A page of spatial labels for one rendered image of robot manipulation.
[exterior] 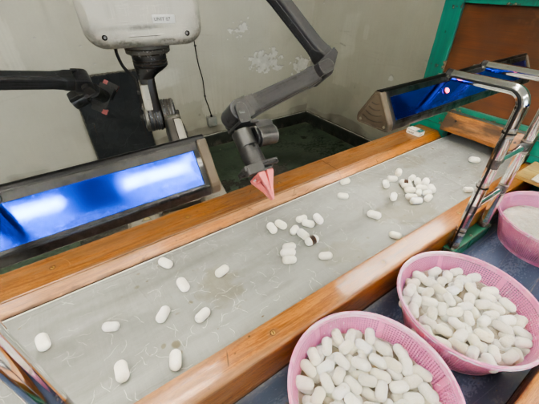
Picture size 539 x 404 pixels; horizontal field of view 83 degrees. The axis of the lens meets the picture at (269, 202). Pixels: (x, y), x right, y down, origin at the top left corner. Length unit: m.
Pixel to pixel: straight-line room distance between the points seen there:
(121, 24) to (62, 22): 1.49
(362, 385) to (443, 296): 0.28
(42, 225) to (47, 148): 2.31
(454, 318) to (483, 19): 1.03
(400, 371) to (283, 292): 0.25
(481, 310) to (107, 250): 0.83
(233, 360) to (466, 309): 0.47
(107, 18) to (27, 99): 1.62
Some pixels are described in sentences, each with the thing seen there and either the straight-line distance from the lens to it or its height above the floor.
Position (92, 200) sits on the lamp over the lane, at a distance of 0.40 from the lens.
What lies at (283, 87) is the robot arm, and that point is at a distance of 0.97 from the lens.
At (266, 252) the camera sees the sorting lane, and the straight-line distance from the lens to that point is 0.76.
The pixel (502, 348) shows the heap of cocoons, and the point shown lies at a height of 0.73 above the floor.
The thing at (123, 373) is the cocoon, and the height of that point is 0.76.
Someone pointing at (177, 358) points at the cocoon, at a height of 0.76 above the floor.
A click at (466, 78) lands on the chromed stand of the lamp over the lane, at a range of 0.79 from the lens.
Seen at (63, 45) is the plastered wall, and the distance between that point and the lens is 2.53.
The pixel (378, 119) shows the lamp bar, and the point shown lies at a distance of 0.64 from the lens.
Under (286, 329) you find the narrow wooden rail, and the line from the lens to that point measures 0.60.
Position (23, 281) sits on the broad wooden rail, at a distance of 0.84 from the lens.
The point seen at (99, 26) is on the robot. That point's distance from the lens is 1.04.
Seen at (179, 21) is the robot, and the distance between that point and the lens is 1.05.
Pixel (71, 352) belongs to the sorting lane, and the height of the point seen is 0.74.
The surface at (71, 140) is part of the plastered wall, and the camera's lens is 2.68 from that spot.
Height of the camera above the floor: 1.28
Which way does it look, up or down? 36 degrees down
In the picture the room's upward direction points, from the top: straight up
